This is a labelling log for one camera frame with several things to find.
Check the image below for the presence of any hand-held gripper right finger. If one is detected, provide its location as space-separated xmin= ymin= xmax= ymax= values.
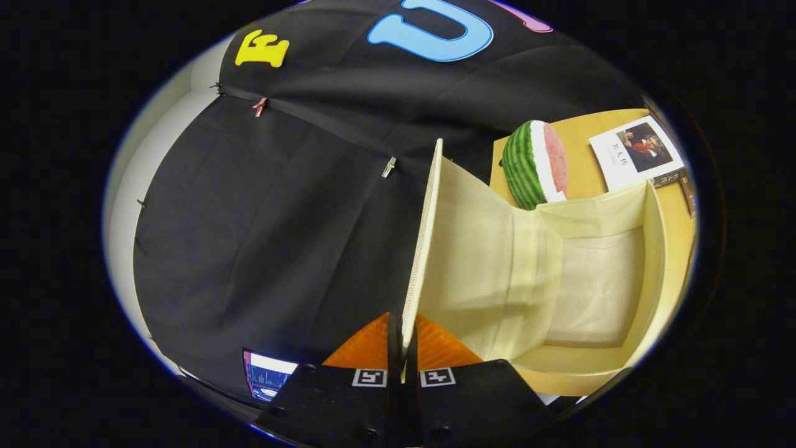
xmin=403 ymin=314 xmax=560 ymax=448

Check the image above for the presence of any white portrait cover book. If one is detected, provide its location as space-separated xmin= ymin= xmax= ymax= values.
xmin=588 ymin=115 xmax=687 ymax=192

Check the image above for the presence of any computer monitor screen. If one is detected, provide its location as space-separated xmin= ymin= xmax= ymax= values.
xmin=243 ymin=350 xmax=299 ymax=401

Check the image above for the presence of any reddish brown book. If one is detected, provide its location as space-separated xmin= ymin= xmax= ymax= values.
xmin=679 ymin=175 xmax=697 ymax=217

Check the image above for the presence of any beige fabric storage box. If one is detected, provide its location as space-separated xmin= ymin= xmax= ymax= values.
xmin=401 ymin=138 xmax=667 ymax=398

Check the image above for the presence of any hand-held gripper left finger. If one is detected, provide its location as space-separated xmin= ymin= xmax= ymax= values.
xmin=252 ymin=311 xmax=402 ymax=448

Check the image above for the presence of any watermelon slice toy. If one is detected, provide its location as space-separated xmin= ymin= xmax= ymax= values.
xmin=501 ymin=120 xmax=569 ymax=211

